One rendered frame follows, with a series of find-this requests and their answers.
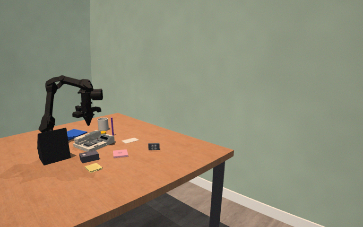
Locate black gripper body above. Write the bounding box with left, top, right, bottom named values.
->
left=72, top=100, right=101, bottom=118

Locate grey cylindrical cup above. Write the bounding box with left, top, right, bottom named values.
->
left=97, top=117, right=109, bottom=131

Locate yellow sticky note pad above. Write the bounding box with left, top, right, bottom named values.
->
left=85, top=163, right=103, bottom=173

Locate black phone keypad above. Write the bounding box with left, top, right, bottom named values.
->
left=84, top=141, right=97, bottom=147

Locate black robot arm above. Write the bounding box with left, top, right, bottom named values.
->
left=38, top=75, right=103, bottom=133

